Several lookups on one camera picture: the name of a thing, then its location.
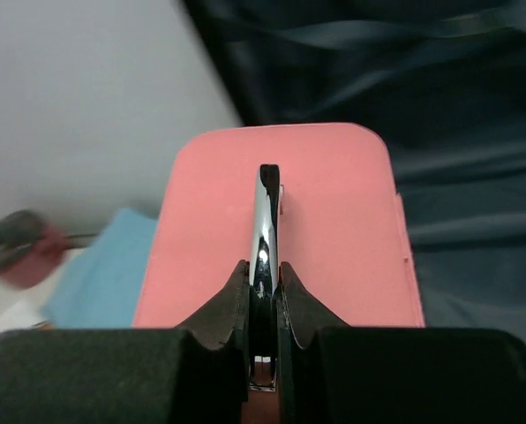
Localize pink jewelry box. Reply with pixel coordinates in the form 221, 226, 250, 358
131, 122, 425, 424

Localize frog print folded shirt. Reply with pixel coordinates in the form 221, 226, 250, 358
0, 299, 55, 334

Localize light blue trousers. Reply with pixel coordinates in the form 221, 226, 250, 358
42, 208, 157, 329

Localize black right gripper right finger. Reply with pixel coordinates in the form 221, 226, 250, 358
276, 263, 526, 423

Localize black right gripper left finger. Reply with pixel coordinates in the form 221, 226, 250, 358
0, 261, 249, 423

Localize pink suitcase with dark lining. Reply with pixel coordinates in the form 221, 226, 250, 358
184, 1, 526, 343

